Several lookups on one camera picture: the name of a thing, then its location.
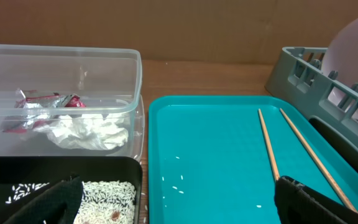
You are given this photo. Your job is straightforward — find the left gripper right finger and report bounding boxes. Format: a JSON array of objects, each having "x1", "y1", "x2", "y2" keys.
[{"x1": 274, "y1": 175, "x2": 358, "y2": 224}]

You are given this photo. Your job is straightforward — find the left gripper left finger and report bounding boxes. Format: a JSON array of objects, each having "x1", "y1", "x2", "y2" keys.
[{"x1": 4, "y1": 175, "x2": 83, "y2": 224}]

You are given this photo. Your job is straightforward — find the rice and food scraps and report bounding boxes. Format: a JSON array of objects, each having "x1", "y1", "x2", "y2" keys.
[{"x1": 0, "y1": 181, "x2": 136, "y2": 224}]

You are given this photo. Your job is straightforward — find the white napkin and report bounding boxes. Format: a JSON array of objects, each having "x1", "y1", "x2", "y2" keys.
[{"x1": 33, "y1": 114, "x2": 129, "y2": 151}]

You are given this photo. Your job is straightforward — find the red snack wrapper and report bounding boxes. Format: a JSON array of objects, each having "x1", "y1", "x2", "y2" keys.
[{"x1": 0, "y1": 89, "x2": 86, "y2": 134}]

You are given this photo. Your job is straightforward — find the white round plate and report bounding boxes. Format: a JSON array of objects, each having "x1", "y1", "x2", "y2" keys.
[{"x1": 321, "y1": 11, "x2": 358, "y2": 122}]

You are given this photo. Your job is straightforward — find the grey dishwasher rack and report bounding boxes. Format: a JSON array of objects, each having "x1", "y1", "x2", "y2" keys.
[{"x1": 265, "y1": 47, "x2": 358, "y2": 173}]

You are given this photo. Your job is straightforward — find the black plastic tray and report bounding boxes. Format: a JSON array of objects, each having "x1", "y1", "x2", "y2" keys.
[{"x1": 0, "y1": 156, "x2": 142, "y2": 223}]

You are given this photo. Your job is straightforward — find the left wooden chopstick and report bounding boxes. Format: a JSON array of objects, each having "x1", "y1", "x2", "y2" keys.
[{"x1": 258, "y1": 109, "x2": 280, "y2": 181}]

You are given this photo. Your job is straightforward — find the wooden chopstick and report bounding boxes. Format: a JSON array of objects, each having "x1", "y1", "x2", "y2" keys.
[
  {"x1": 280, "y1": 108, "x2": 358, "y2": 213},
  {"x1": 258, "y1": 109, "x2": 280, "y2": 181}
]

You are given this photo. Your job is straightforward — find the right wooden chopstick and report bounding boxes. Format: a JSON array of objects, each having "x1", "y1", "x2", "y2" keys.
[{"x1": 280, "y1": 108, "x2": 358, "y2": 213}]

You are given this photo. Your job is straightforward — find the teal serving tray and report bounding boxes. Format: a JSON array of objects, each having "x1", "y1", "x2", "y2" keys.
[{"x1": 149, "y1": 96, "x2": 358, "y2": 224}]

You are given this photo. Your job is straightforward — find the clear plastic bin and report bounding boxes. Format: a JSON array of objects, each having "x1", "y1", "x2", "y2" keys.
[{"x1": 0, "y1": 45, "x2": 145, "y2": 159}]

